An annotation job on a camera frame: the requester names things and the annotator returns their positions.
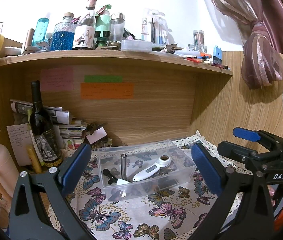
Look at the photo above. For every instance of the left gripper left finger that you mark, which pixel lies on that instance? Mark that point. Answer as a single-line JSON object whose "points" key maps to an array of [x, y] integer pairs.
{"points": [[72, 168]]}

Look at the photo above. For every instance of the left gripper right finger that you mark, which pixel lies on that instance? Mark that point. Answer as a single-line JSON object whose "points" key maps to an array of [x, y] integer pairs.
{"points": [[210, 168]]}

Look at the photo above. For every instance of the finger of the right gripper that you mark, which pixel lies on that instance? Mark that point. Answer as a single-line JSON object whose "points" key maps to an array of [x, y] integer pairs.
{"points": [[235, 152], [246, 134]]}

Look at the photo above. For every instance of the small black microphone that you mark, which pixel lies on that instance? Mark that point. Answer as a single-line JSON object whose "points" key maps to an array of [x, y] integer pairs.
{"points": [[110, 176]]}

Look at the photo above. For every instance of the white handheld massager device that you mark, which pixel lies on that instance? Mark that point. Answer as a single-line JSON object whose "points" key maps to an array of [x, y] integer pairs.
{"points": [[162, 161]]}

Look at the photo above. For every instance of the black white charger plug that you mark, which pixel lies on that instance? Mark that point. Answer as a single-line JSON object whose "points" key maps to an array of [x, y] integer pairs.
{"points": [[119, 193]]}

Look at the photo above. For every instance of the clear plastic storage box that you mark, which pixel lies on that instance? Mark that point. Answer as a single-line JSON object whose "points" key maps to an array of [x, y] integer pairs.
{"points": [[143, 156]]}

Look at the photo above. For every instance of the silver metal cylinder tube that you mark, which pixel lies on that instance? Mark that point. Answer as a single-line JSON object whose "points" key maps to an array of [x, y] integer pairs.
{"points": [[123, 163]]}

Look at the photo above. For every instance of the stack of papers and books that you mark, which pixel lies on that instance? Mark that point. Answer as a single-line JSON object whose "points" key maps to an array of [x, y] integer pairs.
{"points": [[70, 132]]}

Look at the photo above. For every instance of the butterfly print lace cloth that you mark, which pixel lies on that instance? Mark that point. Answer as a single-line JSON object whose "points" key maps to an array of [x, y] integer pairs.
{"points": [[135, 221]]}

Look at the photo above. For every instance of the small white cardboard box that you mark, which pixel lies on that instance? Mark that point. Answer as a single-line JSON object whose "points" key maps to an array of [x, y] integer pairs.
{"points": [[97, 135]]}

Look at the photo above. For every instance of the dark wine bottle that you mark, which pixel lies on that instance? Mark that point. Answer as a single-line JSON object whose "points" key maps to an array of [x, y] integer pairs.
{"points": [[42, 128]]}

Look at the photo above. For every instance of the white handwritten note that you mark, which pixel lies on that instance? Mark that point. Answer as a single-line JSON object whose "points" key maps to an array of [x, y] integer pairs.
{"points": [[19, 137]]}

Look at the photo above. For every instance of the pink thermos flask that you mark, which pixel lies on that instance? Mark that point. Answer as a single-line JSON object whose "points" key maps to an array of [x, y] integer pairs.
{"points": [[8, 174]]}

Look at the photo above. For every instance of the blue black stamp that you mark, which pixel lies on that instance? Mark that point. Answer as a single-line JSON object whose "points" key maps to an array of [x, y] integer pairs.
{"points": [[217, 56]]}

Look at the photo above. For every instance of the pink sticky note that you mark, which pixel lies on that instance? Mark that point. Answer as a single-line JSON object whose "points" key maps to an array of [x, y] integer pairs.
{"points": [[56, 79]]}

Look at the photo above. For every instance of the green sticky note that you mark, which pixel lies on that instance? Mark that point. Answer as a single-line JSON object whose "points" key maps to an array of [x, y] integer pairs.
{"points": [[103, 79]]}

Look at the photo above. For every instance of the orange sticky note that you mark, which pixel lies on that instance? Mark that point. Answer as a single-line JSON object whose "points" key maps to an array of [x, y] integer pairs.
{"points": [[98, 91]]}

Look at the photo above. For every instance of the pink striped curtain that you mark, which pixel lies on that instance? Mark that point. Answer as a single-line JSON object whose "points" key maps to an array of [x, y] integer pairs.
{"points": [[261, 27]]}

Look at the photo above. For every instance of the silver foil roll jar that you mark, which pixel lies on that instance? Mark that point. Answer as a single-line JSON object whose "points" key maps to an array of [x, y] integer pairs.
{"points": [[198, 40]]}

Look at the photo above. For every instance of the wooden shelf board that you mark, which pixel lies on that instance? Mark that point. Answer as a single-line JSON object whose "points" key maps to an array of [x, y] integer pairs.
{"points": [[110, 58]]}

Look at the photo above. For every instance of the blue liquid glass bottle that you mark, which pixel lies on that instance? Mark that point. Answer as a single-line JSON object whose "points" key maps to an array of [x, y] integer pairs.
{"points": [[63, 34]]}

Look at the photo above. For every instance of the white label illustrated bottle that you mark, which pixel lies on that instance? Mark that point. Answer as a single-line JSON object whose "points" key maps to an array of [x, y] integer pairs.
{"points": [[86, 27]]}

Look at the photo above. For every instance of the clear lidded plastic container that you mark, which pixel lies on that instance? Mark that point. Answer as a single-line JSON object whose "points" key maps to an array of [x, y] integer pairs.
{"points": [[136, 46]]}

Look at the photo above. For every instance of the mint green bottle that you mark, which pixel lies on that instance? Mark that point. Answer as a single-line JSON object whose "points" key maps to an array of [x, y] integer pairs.
{"points": [[102, 33]]}

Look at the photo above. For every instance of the clear glass jar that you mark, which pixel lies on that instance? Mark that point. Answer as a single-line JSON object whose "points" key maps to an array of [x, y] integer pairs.
{"points": [[117, 24]]}

